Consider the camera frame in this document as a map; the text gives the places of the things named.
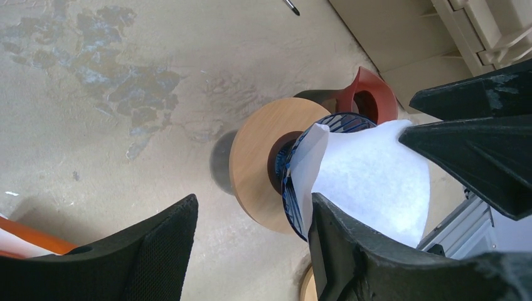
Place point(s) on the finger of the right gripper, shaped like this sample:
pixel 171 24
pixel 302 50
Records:
pixel 501 93
pixel 489 156

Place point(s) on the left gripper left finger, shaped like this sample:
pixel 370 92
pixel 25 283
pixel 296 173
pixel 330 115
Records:
pixel 146 261

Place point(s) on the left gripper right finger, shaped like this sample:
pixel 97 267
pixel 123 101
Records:
pixel 352 261

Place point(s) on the white paper coffee filter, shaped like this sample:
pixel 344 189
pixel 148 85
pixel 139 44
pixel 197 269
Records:
pixel 369 175

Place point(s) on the grey glass carafe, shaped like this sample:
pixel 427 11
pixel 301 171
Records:
pixel 219 161

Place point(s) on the orange coffee filter box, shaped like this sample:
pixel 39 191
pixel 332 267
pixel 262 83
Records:
pixel 21 242

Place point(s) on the blue glass dripper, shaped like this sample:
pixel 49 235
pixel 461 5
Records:
pixel 284 160

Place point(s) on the red black coffee carafe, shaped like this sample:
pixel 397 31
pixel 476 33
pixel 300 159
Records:
pixel 367 95

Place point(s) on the tan plastic tool case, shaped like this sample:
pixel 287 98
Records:
pixel 420 44

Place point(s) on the yellow black screwdriver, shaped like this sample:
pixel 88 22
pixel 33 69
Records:
pixel 292 7

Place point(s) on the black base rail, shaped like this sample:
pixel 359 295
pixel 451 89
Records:
pixel 467 231

